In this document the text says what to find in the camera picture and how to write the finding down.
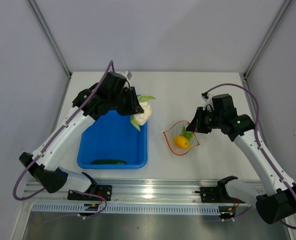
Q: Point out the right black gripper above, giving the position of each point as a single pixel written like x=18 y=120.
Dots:
x=196 y=125

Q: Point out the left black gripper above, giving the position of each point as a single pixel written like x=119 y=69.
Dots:
x=134 y=107

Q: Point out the white cauliflower with leaves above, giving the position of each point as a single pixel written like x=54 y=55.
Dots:
x=140 y=119

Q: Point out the green grape bunch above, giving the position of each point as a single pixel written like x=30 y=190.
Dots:
x=187 y=134

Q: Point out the yellow orange mango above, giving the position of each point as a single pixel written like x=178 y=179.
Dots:
x=181 y=142

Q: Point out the clear zip bag orange zipper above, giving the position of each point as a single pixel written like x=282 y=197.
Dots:
x=196 y=143

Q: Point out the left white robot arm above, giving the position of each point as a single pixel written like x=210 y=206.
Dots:
x=113 y=92

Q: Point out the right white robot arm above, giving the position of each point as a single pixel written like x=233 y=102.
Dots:
x=276 y=200

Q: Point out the blue plastic bin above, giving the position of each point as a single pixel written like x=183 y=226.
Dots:
x=113 y=137

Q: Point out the dark green cucumber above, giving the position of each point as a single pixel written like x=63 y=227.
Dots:
x=108 y=162

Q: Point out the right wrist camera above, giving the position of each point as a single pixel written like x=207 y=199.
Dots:
x=207 y=99

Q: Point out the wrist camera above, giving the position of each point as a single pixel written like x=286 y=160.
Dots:
x=126 y=74
x=207 y=99

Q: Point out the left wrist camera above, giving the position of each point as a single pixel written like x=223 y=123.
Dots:
x=126 y=74

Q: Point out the aluminium front rail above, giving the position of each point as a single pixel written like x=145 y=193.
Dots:
x=145 y=191

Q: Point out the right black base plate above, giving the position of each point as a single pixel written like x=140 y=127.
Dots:
x=216 y=195

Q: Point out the white slotted cable duct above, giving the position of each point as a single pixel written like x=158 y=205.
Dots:
x=163 y=209

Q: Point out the left aluminium frame post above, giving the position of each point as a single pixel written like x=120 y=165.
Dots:
x=37 y=13

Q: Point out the aluminium frame post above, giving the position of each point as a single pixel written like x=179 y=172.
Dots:
x=37 y=13
x=268 y=36

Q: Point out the right aluminium frame post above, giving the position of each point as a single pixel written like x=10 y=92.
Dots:
x=268 y=36

